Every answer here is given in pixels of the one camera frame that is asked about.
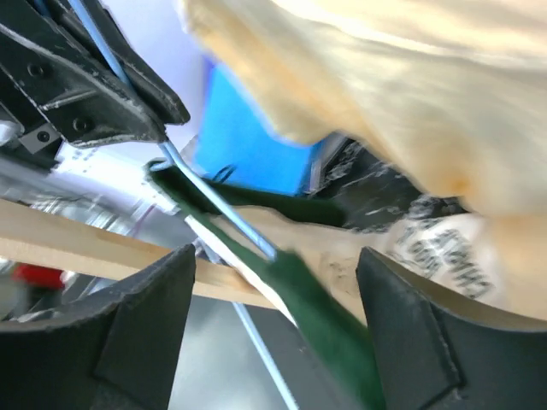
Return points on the light blue wire hanger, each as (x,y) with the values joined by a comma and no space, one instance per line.
(174,158)

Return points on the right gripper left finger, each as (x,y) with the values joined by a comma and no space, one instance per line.
(117,348)

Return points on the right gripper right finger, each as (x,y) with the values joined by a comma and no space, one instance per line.
(437,349)

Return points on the black marbled mat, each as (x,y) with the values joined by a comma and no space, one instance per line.
(371,194)

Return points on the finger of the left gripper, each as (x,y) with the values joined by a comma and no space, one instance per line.
(86,103)
(149,86)

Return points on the cream yellow t shirt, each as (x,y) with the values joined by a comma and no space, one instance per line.
(451,93)

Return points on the blue folder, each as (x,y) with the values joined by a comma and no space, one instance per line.
(232,136)

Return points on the wooden hanger stand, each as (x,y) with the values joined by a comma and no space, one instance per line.
(32,236)

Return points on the green and white t shirt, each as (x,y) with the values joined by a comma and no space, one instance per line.
(339,339)

